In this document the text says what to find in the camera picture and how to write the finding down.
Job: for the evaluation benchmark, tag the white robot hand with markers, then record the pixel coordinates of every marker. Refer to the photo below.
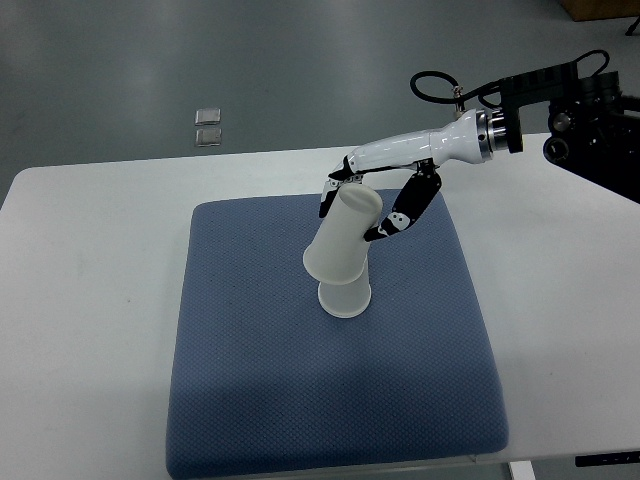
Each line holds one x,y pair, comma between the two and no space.
473,138

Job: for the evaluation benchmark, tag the white paper cup carried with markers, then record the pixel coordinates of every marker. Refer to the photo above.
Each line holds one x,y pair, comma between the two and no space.
337,253

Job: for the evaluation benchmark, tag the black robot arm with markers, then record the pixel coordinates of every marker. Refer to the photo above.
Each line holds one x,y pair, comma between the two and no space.
594,134

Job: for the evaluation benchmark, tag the white paper cup on mat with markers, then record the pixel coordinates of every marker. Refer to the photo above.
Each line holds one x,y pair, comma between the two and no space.
348,300

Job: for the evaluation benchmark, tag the lower metal floor plate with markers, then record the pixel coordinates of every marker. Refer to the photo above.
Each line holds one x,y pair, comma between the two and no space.
208,137

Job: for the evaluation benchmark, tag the metal floor plate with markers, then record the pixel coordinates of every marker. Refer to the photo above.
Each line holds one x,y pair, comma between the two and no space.
207,116
208,137

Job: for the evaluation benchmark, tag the upper metal floor plate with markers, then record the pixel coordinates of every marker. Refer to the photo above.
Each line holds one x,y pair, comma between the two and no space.
207,116

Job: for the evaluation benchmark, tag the blue textured cushion mat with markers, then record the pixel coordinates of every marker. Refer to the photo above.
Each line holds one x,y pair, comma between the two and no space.
264,380

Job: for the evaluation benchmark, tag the brown cardboard box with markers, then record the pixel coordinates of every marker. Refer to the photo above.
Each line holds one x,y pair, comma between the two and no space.
591,10

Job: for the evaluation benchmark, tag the black tripod leg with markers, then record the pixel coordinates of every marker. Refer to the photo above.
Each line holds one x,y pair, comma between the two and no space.
633,27

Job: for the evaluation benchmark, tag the white table leg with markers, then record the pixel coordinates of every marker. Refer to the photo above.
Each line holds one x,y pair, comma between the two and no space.
521,470

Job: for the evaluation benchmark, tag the black table control panel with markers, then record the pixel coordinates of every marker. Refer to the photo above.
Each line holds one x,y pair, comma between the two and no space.
607,459

